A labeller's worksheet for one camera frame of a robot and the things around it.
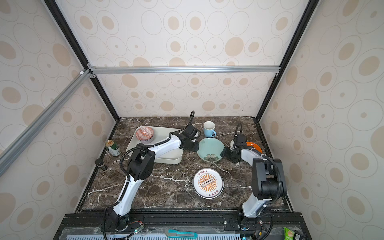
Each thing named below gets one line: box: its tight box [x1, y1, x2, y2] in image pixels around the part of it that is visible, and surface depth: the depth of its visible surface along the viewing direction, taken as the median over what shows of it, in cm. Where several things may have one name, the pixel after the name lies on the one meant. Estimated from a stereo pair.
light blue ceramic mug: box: [203, 121, 217, 137], surface depth 105 cm
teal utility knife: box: [164, 229, 198, 239], surface depth 71 cm
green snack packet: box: [283, 227, 308, 240], surface depth 70 cm
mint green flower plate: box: [197, 137, 225, 162], surface depth 101 cm
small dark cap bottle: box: [94, 158, 108, 172], surface depth 89 cm
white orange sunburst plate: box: [192, 167, 224, 199], surface depth 87 cm
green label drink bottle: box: [105, 139, 122, 157], surface depth 94 cm
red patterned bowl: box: [135, 126, 154, 142], surface depth 105 cm
